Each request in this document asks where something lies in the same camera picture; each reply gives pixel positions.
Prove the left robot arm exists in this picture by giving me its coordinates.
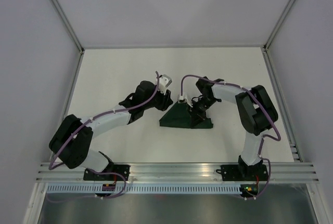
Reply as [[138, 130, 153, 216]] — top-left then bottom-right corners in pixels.
[[49, 75, 173, 180]]

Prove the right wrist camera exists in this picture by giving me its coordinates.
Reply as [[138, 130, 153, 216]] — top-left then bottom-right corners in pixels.
[[177, 94, 188, 103]]

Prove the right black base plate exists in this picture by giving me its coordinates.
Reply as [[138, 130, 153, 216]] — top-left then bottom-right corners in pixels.
[[220, 164, 268, 182]]

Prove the white slotted cable duct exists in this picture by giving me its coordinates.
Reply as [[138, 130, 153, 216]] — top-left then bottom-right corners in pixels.
[[47, 183, 241, 194]]

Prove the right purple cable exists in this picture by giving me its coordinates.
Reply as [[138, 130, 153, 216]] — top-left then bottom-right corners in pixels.
[[180, 74, 281, 200]]

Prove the left aluminium frame post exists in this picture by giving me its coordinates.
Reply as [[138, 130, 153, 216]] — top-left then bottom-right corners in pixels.
[[49, 0, 85, 54]]

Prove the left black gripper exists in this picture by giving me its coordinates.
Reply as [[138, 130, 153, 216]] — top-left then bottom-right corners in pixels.
[[143, 85, 173, 112]]

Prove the back aluminium frame bar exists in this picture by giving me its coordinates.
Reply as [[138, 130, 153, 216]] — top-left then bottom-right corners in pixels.
[[83, 44, 265, 50]]

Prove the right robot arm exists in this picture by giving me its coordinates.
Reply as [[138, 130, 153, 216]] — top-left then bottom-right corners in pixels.
[[188, 76, 281, 180]]

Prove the right aluminium frame post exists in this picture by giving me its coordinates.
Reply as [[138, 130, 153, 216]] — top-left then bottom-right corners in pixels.
[[262, 0, 297, 52]]

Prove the aluminium front rail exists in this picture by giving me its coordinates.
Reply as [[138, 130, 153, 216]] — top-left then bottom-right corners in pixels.
[[35, 162, 319, 184]]

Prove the dark green cloth napkin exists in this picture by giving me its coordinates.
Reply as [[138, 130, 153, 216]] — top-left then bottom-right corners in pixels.
[[159, 102, 212, 129]]

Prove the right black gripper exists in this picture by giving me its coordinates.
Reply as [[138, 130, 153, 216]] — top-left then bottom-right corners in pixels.
[[186, 97, 217, 128]]

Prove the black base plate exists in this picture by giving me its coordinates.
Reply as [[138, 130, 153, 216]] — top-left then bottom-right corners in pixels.
[[83, 164, 131, 181], [220, 164, 268, 182]]

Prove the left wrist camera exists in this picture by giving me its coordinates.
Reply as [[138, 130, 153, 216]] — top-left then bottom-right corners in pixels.
[[158, 74, 172, 95]]

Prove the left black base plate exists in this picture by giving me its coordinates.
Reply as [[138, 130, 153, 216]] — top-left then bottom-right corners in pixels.
[[83, 164, 131, 181]]

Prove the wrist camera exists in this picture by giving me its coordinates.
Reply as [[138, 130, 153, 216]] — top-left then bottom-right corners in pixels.
[[158, 74, 172, 95], [177, 94, 188, 103]]

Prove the aluminium frame post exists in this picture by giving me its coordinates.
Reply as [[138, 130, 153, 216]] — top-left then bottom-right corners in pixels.
[[49, 0, 85, 54], [262, 0, 297, 52]]

